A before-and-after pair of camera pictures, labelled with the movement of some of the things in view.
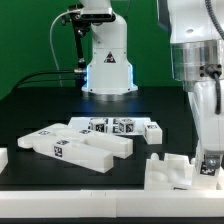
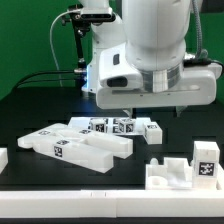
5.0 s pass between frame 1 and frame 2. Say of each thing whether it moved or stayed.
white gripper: moved
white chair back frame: stayed
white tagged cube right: stayed
